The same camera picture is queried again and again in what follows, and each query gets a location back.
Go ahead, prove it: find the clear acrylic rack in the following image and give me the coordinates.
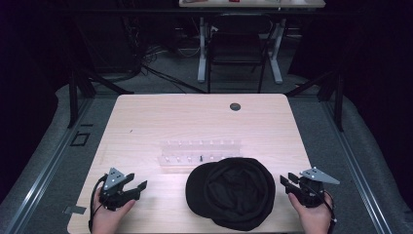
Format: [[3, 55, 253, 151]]
[[157, 138, 244, 168]]

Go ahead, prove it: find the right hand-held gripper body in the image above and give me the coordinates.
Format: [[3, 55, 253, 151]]
[[293, 167, 341, 209]]

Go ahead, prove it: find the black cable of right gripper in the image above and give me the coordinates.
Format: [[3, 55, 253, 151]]
[[319, 190, 338, 234]]

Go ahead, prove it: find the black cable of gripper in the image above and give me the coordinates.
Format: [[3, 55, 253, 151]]
[[88, 174, 109, 234], [319, 190, 338, 234]]

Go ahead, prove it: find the black chair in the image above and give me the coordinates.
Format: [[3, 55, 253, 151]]
[[206, 13, 275, 95]]

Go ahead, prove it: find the black metal stand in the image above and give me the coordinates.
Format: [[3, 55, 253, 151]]
[[65, 19, 134, 129], [284, 69, 345, 133]]

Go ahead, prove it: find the person's left hand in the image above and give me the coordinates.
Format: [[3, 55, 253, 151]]
[[92, 197, 137, 234]]

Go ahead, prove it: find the white-legged desk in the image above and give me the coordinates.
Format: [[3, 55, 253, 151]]
[[178, 0, 326, 85]]

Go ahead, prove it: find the person's right hand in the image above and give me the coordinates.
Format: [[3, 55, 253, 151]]
[[287, 192, 334, 234]]

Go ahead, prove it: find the bundle of floor cables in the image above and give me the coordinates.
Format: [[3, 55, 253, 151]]
[[120, 16, 208, 96]]

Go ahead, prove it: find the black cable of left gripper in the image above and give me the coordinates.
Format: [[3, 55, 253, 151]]
[[88, 174, 109, 234]]

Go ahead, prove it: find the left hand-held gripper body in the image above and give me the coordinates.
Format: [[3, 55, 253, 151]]
[[98, 167, 141, 212]]

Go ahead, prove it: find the grey tape strip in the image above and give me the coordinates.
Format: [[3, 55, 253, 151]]
[[62, 205, 88, 215]]

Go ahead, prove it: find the black cap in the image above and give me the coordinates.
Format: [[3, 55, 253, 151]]
[[185, 157, 277, 232]]

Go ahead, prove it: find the aluminium floor rail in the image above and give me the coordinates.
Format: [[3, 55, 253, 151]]
[[319, 97, 394, 234], [2, 97, 95, 234]]

